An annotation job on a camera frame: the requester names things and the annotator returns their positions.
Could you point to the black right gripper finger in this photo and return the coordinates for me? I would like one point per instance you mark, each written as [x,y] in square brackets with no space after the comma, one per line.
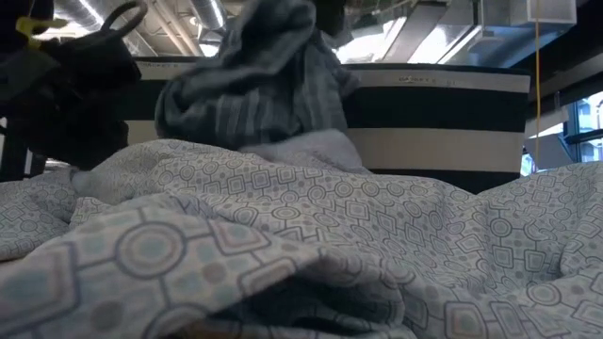
[332,16]

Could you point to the grey striped garment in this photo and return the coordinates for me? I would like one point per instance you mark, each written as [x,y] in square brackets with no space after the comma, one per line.
[264,103]

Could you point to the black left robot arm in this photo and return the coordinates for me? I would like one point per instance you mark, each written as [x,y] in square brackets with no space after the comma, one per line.
[70,141]

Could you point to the yellow clip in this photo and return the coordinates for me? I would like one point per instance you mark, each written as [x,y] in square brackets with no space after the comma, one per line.
[30,27]

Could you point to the geometric patterned white sheet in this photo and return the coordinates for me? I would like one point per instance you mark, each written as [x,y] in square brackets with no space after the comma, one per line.
[330,212]

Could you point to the white ceiling light box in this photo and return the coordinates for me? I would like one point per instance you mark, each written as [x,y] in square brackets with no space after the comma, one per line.
[551,10]

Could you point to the silver ventilation duct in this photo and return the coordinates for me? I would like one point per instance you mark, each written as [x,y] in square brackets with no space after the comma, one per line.
[209,14]

